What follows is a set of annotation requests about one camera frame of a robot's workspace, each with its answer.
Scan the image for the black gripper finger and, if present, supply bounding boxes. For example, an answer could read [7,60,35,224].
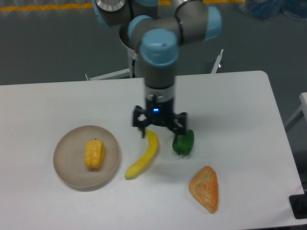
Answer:
[132,105,152,138]
[166,112,187,141]

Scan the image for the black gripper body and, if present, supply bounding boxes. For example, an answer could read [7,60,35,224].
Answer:
[145,95,175,127]

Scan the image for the yellow bell pepper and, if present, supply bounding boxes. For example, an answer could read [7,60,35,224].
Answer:
[84,139,106,169]

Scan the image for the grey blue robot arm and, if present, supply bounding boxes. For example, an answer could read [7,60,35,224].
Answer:
[92,0,222,137]

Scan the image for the green bell pepper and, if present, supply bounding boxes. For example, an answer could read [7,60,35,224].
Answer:
[172,129,194,156]

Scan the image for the beige round plate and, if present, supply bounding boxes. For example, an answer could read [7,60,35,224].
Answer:
[53,126,120,191]

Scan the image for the yellow banana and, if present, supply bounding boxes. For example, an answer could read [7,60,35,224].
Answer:
[124,129,159,180]

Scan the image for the orange triangular bread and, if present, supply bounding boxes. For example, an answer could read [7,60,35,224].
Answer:
[188,166,219,213]

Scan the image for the white furniture at right edge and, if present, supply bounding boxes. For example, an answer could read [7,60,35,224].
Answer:
[284,92,307,132]

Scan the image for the blue plastic bag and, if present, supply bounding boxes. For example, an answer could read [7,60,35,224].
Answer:
[244,0,307,20]

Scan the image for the black device at table edge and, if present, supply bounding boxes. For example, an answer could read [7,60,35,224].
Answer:
[289,194,307,219]

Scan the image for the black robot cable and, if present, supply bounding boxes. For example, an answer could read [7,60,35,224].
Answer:
[130,53,140,79]

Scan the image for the white metal frame leg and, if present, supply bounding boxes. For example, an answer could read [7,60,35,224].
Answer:
[211,49,224,74]

